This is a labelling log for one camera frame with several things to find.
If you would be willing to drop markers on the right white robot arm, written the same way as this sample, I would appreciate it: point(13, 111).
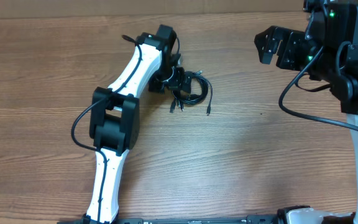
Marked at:
point(327, 50)

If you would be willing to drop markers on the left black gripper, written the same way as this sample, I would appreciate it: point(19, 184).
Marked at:
point(178, 83)

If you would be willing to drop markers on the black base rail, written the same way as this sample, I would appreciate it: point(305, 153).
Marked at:
point(250, 219)

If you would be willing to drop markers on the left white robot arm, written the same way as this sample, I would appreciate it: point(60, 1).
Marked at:
point(115, 114)

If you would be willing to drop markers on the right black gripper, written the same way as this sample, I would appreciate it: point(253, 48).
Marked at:
point(271, 38)

